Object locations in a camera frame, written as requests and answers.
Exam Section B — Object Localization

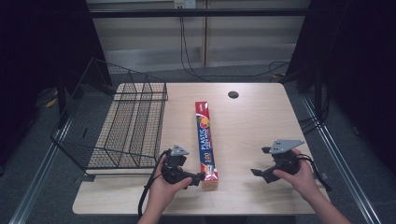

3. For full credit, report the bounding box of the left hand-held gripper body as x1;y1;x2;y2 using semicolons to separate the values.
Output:
160;144;192;185

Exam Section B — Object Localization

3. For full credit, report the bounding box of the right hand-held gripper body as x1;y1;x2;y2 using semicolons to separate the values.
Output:
268;139;305;175

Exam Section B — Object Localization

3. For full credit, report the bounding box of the long red blue wrap box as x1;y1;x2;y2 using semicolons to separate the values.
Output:
194;100;220;191

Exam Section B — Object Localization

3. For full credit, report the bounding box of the person's right hand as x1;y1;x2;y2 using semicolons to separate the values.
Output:
273;147;322;203

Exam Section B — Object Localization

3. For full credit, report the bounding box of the person's left hand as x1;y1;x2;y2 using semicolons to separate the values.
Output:
148;155;193;211

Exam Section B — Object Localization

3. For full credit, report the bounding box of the black curtain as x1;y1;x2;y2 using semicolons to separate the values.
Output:
0;0;108;166
279;0;396;176

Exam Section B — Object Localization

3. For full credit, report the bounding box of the black horizontal metal bar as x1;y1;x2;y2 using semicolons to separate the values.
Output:
89;7;310;19

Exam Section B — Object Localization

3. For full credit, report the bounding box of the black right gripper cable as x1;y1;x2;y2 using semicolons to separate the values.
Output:
297;153;332;192

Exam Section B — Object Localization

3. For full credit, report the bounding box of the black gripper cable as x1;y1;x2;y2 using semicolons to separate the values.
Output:
137;148;173;219
297;153;332;192

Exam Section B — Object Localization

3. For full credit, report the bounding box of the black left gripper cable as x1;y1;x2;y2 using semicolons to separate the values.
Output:
137;148;173;219

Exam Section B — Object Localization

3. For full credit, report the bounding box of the bundle of black floor cables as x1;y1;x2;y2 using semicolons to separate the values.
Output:
298;92;329;135

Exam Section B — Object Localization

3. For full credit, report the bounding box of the black wire basket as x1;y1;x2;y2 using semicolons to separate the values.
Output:
49;57;169;175

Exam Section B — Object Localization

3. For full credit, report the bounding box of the aluminium floor rail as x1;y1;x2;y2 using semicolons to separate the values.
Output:
299;95;383;224
8;118;73;224

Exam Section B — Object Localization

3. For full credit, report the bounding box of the black hanging wall cable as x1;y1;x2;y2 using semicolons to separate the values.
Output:
178;15;291;79

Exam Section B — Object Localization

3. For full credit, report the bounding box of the yellow floor cable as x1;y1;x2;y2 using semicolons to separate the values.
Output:
44;89;60;109

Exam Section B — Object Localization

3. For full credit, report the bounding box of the white wall power outlet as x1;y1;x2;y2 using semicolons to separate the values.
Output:
174;0;197;9

